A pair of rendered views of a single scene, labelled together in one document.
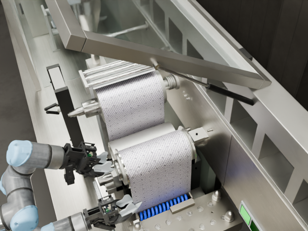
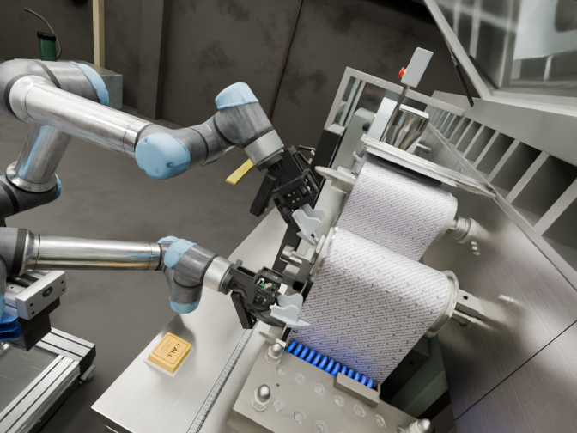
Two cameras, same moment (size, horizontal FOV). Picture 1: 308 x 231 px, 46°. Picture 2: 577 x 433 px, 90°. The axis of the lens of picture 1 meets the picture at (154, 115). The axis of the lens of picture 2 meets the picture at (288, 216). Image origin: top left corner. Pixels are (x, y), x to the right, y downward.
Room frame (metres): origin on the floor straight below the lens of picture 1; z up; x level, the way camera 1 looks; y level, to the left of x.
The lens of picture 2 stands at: (0.23, -0.03, 1.60)
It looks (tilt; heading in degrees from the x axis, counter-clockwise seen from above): 29 degrees down; 28
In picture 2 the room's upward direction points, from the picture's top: 20 degrees clockwise
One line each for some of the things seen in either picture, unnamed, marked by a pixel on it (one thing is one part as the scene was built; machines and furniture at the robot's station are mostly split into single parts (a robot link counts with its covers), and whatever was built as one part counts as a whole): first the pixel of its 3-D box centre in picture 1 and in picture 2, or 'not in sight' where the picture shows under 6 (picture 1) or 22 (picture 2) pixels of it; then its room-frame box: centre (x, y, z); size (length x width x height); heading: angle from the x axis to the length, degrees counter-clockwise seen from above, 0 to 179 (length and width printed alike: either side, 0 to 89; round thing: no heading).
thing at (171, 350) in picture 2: not in sight; (170, 351); (0.51, 0.29, 0.91); 0.07 x 0.07 x 0.02; 20
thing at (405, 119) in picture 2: not in sight; (408, 120); (1.46, 0.27, 1.50); 0.14 x 0.14 x 0.06
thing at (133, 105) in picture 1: (142, 146); (363, 272); (0.91, 0.05, 1.16); 0.39 x 0.23 x 0.51; 20
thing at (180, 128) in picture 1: (186, 145); (435, 302); (0.83, -0.11, 1.25); 0.15 x 0.01 x 0.15; 20
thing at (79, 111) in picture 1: (75, 112); (324, 172); (0.95, 0.29, 1.34); 0.06 x 0.03 x 0.03; 110
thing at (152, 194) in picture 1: (162, 190); (348, 337); (0.73, -0.01, 1.11); 0.23 x 0.01 x 0.18; 110
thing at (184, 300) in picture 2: not in sight; (185, 285); (0.60, 0.38, 1.01); 0.11 x 0.08 x 0.11; 72
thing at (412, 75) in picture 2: not in sight; (413, 67); (1.27, 0.28, 1.66); 0.07 x 0.07 x 0.10; 19
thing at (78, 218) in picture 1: (79, 222); (221, 274); (0.62, 0.29, 1.11); 0.08 x 0.05 x 0.08; 20
